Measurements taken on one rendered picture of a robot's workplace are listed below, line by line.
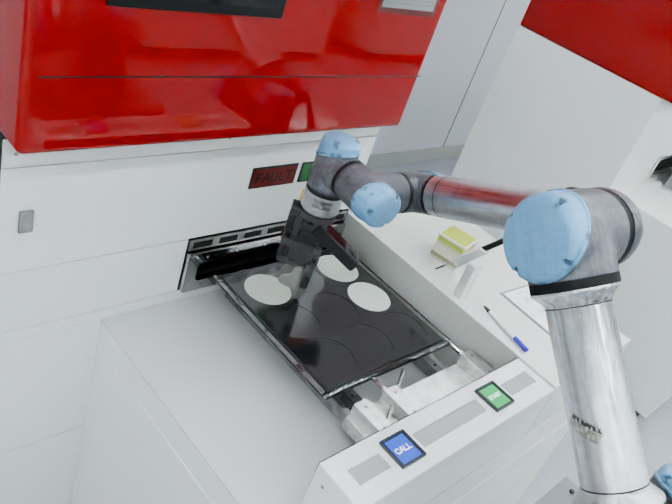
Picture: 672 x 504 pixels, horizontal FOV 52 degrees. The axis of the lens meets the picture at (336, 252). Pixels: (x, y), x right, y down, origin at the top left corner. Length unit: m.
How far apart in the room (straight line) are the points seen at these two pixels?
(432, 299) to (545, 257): 0.67
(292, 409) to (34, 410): 0.51
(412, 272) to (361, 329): 0.21
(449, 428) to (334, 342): 0.29
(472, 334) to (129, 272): 0.71
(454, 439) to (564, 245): 0.44
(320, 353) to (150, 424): 0.33
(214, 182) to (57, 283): 0.33
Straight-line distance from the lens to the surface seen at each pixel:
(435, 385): 1.41
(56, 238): 1.23
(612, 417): 0.95
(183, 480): 1.28
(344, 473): 1.06
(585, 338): 0.93
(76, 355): 1.44
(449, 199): 1.20
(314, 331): 1.37
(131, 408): 1.37
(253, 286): 1.43
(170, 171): 1.26
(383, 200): 1.16
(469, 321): 1.49
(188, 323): 1.42
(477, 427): 1.24
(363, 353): 1.37
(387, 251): 1.60
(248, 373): 1.35
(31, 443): 1.58
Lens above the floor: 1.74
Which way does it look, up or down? 31 degrees down
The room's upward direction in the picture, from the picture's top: 21 degrees clockwise
